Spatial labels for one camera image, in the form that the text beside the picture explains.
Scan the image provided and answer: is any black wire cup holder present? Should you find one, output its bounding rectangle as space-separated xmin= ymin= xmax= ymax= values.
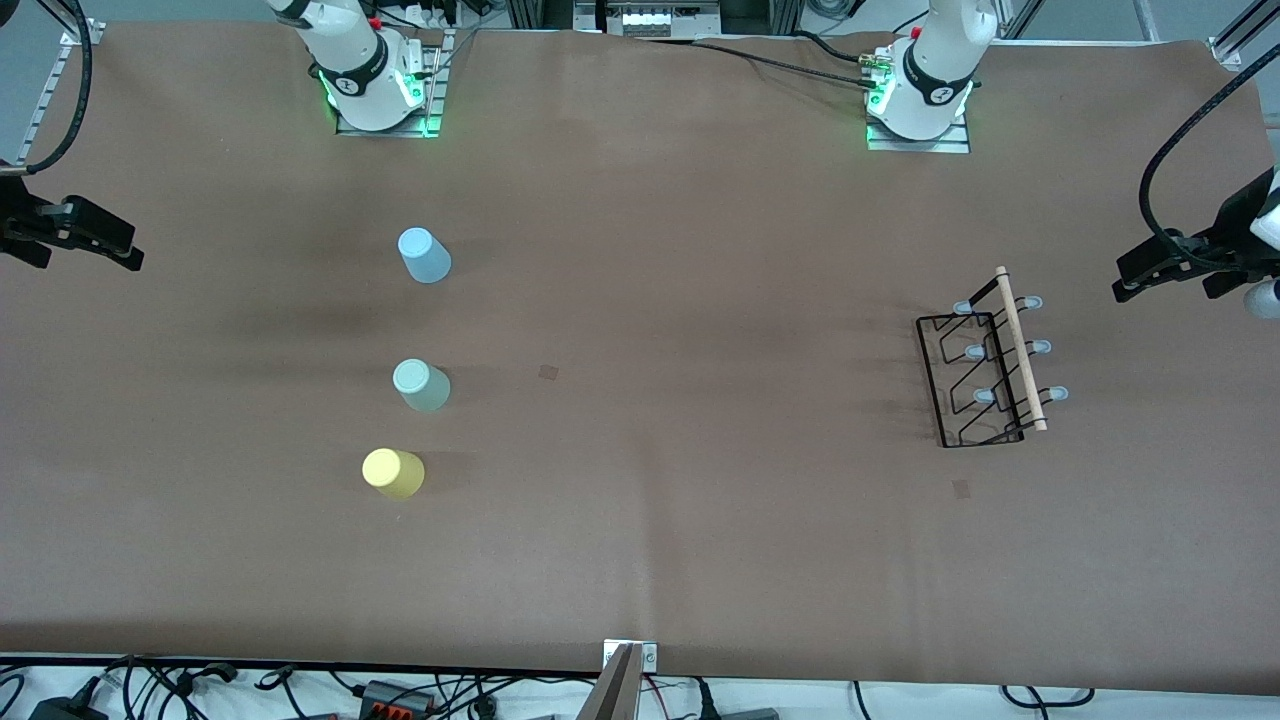
xmin=916 ymin=266 xmax=1069 ymax=448

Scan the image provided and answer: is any mint green plastic cup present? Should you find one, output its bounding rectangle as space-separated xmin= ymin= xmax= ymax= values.
xmin=392 ymin=359 xmax=451 ymax=414

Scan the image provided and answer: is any yellow plastic cup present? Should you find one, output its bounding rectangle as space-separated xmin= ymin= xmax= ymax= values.
xmin=362 ymin=448 xmax=426 ymax=501

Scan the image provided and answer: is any light blue plastic cup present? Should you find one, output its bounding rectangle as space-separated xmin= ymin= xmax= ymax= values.
xmin=398 ymin=227 xmax=452 ymax=284

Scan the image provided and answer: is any black power adapter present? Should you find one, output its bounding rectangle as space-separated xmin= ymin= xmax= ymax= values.
xmin=28 ymin=693 xmax=109 ymax=720

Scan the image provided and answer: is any connector block with orange levers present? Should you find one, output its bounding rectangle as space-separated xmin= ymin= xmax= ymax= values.
xmin=358 ymin=680 xmax=438 ymax=717

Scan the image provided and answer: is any white power strip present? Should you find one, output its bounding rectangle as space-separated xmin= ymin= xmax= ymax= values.
xmin=598 ymin=0 xmax=723 ymax=37

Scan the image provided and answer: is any large paper table cover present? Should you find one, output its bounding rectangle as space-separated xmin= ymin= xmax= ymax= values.
xmin=0 ymin=20 xmax=1280 ymax=696

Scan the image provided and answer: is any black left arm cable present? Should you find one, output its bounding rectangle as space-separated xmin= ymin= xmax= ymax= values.
xmin=1140 ymin=70 xmax=1280 ymax=271

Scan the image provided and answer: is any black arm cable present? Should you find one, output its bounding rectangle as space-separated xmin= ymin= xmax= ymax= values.
xmin=0 ymin=0 xmax=94 ymax=177
xmin=1140 ymin=70 xmax=1280 ymax=271

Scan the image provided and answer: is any aluminium frame rail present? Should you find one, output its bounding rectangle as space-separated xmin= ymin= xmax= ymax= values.
xmin=15 ymin=18 xmax=104 ymax=166

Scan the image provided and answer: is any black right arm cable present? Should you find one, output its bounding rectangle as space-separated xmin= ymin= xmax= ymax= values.
xmin=0 ymin=0 xmax=94 ymax=177

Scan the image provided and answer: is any aluminium frame corner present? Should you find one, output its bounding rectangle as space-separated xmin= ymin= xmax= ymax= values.
xmin=1208 ymin=0 xmax=1280 ymax=69

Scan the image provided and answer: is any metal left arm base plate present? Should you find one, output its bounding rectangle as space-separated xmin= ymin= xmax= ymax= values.
xmin=867 ymin=115 xmax=971 ymax=153

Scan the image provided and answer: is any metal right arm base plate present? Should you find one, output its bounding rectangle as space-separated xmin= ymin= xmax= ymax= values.
xmin=335 ymin=28 xmax=443 ymax=138

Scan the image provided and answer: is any black base supply cable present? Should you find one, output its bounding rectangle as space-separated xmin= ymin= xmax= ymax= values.
xmin=636 ymin=35 xmax=886 ymax=91

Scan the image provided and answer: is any black cable clip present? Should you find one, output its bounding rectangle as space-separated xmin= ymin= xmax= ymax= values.
xmin=170 ymin=660 xmax=241 ymax=693

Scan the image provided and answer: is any aluminium camera stand post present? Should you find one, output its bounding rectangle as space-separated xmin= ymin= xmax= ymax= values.
xmin=576 ymin=640 xmax=658 ymax=720

